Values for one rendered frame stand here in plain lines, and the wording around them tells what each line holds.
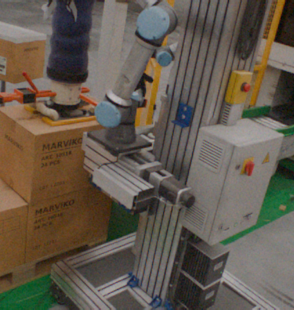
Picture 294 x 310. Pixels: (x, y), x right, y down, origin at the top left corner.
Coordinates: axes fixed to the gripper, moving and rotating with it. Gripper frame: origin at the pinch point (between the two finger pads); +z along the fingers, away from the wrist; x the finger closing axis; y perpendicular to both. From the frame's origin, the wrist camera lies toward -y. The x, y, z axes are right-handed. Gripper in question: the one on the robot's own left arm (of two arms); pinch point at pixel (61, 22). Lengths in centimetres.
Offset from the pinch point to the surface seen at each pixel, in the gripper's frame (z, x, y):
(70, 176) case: 87, -26, 16
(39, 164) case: 75, -5, 15
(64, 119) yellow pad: 55, -23, 23
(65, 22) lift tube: 6.0, -22.4, 29.9
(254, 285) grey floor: 152, -125, -62
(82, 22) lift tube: 4.8, -29.6, 25.5
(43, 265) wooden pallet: 150, -18, 22
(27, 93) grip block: 43, -5, 32
